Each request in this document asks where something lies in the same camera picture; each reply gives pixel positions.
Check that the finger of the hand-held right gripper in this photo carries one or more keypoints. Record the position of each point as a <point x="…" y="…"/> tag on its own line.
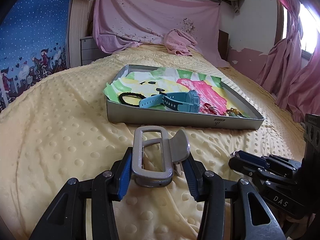
<point x="250" y="158"/>
<point x="282" y="165"/>

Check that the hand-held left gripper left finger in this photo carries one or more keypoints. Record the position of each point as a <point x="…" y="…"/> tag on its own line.
<point x="125" y="180"/>

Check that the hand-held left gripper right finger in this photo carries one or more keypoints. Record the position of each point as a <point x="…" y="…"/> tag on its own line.
<point x="192" y="183"/>

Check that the grey hair claw clip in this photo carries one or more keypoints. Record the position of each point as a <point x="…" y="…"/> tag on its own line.
<point x="152" y="176"/>

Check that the grey shallow tray box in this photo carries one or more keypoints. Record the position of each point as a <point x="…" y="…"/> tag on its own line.
<point x="175" y="118"/>

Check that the light blue wrist watch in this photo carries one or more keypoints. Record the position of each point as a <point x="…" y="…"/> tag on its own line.
<point x="175" y="101"/>

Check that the yellow dotted blanket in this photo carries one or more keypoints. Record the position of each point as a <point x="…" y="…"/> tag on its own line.
<point x="62" y="130"/>

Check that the colourful painted paper sheet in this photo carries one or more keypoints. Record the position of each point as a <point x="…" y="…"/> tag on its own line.
<point x="150" y="80"/>

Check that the brown wooden headboard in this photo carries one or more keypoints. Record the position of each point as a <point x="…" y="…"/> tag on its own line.
<point x="223" y="45"/>

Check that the grey drawer cabinet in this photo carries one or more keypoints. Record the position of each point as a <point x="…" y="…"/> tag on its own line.
<point x="88" y="51"/>

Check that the pink crumpled towel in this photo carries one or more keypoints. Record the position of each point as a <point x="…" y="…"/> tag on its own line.
<point x="178" y="42"/>

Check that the bright window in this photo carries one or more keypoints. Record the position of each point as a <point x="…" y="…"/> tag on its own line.
<point x="310" y="30"/>

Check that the wooden wardrobe side panel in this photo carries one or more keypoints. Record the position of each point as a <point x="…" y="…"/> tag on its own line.
<point x="77" y="30"/>

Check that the pink hanging sheet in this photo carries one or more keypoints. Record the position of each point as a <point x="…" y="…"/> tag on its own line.
<point x="150" y="10"/>

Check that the blue printed wardrobe cloth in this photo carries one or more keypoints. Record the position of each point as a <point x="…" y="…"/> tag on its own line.
<point x="32" y="30"/>

